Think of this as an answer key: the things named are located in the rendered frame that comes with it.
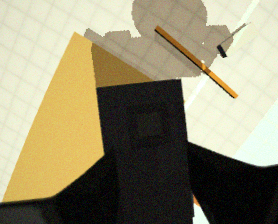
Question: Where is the orange wooden bar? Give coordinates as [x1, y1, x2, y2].
[155, 25, 238, 98]

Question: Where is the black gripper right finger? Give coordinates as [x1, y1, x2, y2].
[186, 141, 278, 224]

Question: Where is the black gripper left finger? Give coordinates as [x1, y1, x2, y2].
[0, 146, 120, 224]

